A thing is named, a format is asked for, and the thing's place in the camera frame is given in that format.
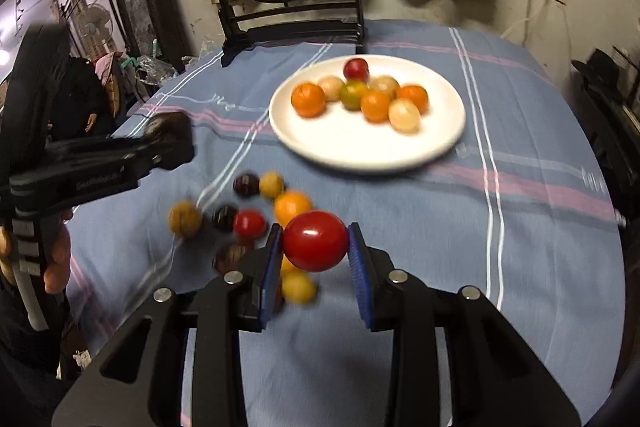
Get large red tomato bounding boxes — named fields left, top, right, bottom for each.
left=282, top=210, right=349, bottom=272

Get dark purple plum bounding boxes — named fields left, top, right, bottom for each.
left=143, top=112, right=193, bottom=145

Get person left hand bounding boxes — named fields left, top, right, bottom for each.
left=0, top=208, right=74, bottom=297

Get yellow orange tomato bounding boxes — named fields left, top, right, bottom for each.
left=280, top=255, right=299, bottom=277

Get dark maroon plum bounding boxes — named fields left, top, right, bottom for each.
left=212, top=242, right=253, bottom=274

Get small red tomato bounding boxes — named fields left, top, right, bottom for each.
left=233, top=208, right=268, bottom=241

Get small dark plum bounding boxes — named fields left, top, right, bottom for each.
left=212, top=204, right=239, bottom=234

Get orange fruit on cloth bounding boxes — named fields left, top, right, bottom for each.
left=273, top=190, right=314, bottom=228

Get small olive yellow fruit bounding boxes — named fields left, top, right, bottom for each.
left=258, top=171, right=285, bottom=200

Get dark plum top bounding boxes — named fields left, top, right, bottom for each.
left=232, top=172, right=260, bottom=198

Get tan onion like fruit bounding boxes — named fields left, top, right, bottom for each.
left=167, top=200, right=203, bottom=239

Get white round plate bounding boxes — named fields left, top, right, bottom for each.
left=269, top=55, right=466, bottom=173

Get pale beige speckled fruit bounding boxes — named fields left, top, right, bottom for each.
left=388, top=98, right=421, bottom=134

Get orange fruit centre plate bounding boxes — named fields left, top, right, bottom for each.
left=360, top=90, right=390, bottom=124

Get orange fruit plate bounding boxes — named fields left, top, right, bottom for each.
left=291, top=82, right=326, bottom=118
left=360, top=90, right=390, bottom=124

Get orange fruit left plate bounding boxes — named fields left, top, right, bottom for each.
left=291, top=82, right=326, bottom=118

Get green yellow tomato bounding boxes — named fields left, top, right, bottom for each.
left=338, top=80, right=369, bottom=112

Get standing fan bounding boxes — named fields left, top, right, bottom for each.
left=76, top=3, right=116, bottom=61

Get pale peach fruit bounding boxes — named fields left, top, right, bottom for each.
left=317, top=76, right=344, bottom=102

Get orange tangerine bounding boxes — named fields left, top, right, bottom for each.
left=396, top=84, right=430, bottom=115

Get beige round fruit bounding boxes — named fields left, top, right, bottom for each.
left=369, top=75, right=399, bottom=100

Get blue striped tablecloth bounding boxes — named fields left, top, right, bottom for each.
left=67, top=22, right=625, bottom=419

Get red plum on plate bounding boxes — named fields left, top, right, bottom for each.
left=343, top=57, right=370, bottom=83

